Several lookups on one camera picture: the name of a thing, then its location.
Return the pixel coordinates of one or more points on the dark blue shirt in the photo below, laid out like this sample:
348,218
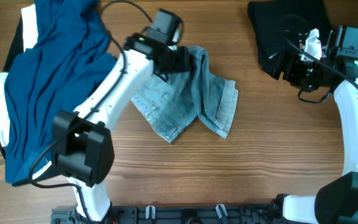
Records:
65,66

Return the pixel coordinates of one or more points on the left white rail clip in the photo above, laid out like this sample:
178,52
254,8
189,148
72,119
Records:
150,212

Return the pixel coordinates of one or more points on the black garment in pile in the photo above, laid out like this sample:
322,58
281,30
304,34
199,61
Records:
16,48

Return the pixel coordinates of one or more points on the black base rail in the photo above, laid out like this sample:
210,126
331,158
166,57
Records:
239,214

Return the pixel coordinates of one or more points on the right white rail clip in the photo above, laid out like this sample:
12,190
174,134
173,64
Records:
221,211

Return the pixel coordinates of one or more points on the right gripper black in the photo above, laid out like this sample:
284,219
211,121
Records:
291,74

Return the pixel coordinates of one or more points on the light blue denim jeans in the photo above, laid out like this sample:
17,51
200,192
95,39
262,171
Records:
171,106

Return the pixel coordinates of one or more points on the white rail clip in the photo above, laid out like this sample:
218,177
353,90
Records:
221,211
150,212

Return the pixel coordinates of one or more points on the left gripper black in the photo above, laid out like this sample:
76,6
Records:
183,61

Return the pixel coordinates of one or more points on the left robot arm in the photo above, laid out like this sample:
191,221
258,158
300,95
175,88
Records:
84,152

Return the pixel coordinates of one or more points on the folded black garment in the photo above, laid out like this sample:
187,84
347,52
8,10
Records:
275,21

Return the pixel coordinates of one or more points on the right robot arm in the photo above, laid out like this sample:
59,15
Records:
332,64

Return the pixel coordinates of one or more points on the white garment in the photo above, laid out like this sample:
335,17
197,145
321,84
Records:
29,36

